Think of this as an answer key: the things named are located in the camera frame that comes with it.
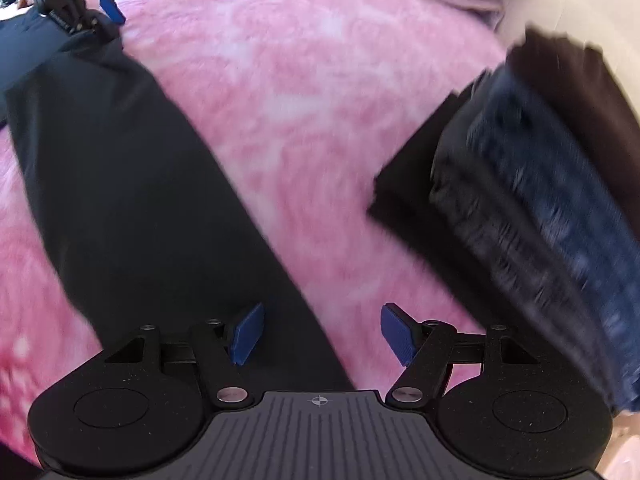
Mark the folded blue jeans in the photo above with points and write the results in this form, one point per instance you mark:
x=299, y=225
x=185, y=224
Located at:
x=550, y=170

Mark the folded maroon garment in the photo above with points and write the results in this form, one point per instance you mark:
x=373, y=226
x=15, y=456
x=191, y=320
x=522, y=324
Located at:
x=575, y=80

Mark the folded grey jeans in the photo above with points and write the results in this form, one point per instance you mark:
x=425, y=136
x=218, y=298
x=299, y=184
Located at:
x=480, y=230

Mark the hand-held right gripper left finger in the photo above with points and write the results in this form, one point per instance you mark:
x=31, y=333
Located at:
x=247, y=332

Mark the folded black garment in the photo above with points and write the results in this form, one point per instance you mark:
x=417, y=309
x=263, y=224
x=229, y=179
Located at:
x=405, y=190

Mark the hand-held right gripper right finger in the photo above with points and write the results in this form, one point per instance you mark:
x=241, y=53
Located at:
x=397, y=332

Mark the dark grey pants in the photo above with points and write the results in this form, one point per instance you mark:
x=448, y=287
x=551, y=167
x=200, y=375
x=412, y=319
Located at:
x=125, y=185

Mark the pink floral blanket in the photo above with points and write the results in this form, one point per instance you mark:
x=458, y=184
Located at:
x=300, y=110

